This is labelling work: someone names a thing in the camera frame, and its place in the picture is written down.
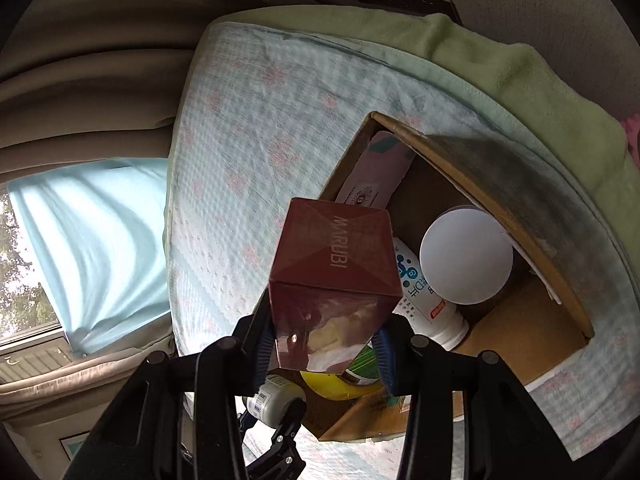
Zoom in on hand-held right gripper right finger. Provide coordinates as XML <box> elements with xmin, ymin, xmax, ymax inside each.
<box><xmin>372</xmin><ymin>314</ymin><xmax>574</xmax><ymax>480</ymax></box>

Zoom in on trees outside window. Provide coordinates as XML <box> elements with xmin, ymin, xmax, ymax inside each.
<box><xmin>0</xmin><ymin>194</ymin><xmax>57</xmax><ymax>339</ymax></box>

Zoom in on white round jar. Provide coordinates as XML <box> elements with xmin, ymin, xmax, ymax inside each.
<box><xmin>418</xmin><ymin>208</ymin><xmax>515</xmax><ymax>306</ymax></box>

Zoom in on checked blue bed sheet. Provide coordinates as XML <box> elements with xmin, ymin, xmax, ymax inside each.
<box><xmin>162</xmin><ymin>22</ymin><xmax>640</xmax><ymax>480</ymax></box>

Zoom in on window frame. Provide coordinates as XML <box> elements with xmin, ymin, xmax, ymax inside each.
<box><xmin>0</xmin><ymin>191</ymin><xmax>72</xmax><ymax>387</ymax></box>

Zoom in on brown curtain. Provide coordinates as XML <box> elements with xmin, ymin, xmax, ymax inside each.
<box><xmin>0</xmin><ymin>330</ymin><xmax>187</xmax><ymax>442</ymax></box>
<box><xmin>0</xmin><ymin>0</ymin><xmax>312</xmax><ymax>172</ymax></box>

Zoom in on dark wooden furniture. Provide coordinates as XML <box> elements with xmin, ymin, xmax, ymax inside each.
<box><xmin>344</xmin><ymin>0</ymin><xmax>462</xmax><ymax>24</ymax></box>

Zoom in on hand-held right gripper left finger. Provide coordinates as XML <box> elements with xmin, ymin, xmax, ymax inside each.
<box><xmin>62</xmin><ymin>304</ymin><xmax>276</xmax><ymax>480</ymax></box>

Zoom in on pink carton box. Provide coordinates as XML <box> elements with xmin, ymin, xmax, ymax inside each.
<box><xmin>268</xmin><ymin>198</ymin><xmax>404</xmax><ymax>375</ymax></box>

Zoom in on white pill bottle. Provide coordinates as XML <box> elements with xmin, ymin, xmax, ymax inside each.
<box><xmin>242</xmin><ymin>374</ymin><xmax>306</xmax><ymax>429</ymax></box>

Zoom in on pink cloth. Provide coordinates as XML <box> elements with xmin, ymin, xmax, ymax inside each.
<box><xmin>619</xmin><ymin>112</ymin><xmax>640</xmax><ymax>167</ymax></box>

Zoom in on light blue hanging cloth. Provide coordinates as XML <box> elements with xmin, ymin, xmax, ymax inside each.
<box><xmin>7</xmin><ymin>157</ymin><xmax>174</xmax><ymax>357</ymax></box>

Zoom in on yellow tape roll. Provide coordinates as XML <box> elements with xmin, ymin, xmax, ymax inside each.
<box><xmin>299</xmin><ymin>365</ymin><xmax>389</xmax><ymax>401</ymax></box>

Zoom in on cardboard storage box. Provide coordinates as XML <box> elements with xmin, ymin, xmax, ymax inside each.
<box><xmin>299</xmin><ymin>111</ymin><xmax>596</xmax><ymax>444</ymax></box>

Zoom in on framed wall picture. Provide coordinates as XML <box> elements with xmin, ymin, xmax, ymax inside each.
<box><xmin>59</xmin><ymin>431</ymin><xmax>92</xmax><ymax>462</ymax></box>

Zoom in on green blanket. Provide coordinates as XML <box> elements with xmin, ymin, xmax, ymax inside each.
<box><xmin>219</xmin><ymin>5</ymin><xmax>640</xmax><ymax>212</ymax></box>

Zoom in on white printed lotion bottle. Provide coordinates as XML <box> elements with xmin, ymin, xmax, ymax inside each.
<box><xmin>391</xmin><ymin>236</ymin><xmax>470</xmax><ymax>353</ymax></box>

